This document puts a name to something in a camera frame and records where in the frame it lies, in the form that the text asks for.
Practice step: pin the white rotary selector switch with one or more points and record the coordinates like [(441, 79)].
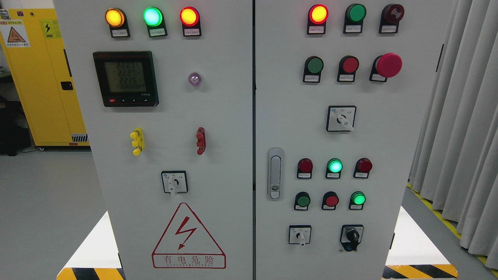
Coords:
[(299, 234), (174, 182)]

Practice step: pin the grey electrical control cabinet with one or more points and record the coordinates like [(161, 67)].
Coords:
[(251, 57)]

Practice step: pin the red terminal connector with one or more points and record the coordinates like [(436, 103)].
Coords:
[(201, 140)]

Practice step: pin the dark red indicator lamp left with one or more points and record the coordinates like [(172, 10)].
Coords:
[(304, 169)]

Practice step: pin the dark red indicator lamp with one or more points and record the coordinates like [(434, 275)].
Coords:
[(362, 168), (304, 169)]

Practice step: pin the small clear light bulb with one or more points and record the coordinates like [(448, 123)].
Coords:
[(194, 79)]

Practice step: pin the green lit indicator lamp middle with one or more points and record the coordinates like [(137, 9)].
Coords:
[(334, 168)]

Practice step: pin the green lit indicator lamp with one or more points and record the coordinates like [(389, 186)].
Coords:
[(334, 168), (155, 23)]

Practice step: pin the green push button upper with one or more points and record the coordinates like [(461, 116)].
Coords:
[(313, 67)]

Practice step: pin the red push button lower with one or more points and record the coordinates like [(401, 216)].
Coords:
[(330, 201)]

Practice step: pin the red push button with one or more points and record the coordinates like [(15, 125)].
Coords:
[(347, 68), (330, 201)]

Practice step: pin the yellow terminal connector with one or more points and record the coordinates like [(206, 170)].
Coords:
[(137, 137)]

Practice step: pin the dark red indicator lamp right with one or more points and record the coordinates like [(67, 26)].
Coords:
[(362, 168)]

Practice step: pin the red electric hazard warning sticker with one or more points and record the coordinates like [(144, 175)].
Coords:
[(187, 244)]

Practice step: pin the green lit push button lower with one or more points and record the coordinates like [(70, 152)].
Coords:
[(357, 201)]

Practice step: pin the red push button upper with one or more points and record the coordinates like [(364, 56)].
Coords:
[(347, 68)]

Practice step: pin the black digital power meter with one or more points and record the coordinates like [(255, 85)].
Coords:
[(126, 78)]

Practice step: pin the red-ringed lit indicator lamp left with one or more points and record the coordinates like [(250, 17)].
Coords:
[(190, 20)]

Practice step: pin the red lit indicator lamp right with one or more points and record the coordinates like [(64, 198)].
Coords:
[(317, 19)]

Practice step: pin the green lit indicator lamp left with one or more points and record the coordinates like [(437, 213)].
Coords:
[(155, 23)]

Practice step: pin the red mushroom emergency stop button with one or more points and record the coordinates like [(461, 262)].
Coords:
[(385, 66)]

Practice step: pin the dark green indicator lamp top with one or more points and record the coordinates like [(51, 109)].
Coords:
[(353, 20)]

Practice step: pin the orange indicator lamp top left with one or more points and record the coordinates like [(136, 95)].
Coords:
[(117, 21)]

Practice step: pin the dark red buzzer lamp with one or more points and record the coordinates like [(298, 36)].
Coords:
[(390, 18)]

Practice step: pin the grey curtain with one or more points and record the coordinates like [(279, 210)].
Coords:
[(456, 161)]

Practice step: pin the yellow safety storage cabinet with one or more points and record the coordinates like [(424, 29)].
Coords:
[(35, 52)]

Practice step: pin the silver cabinet door handle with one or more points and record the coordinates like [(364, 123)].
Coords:
[(274, 168)]

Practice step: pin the upper right rotary selector switch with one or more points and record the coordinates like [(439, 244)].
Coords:
[(341, 118)]

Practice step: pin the black knob selector switch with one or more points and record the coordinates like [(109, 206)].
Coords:
[(351, 236)]

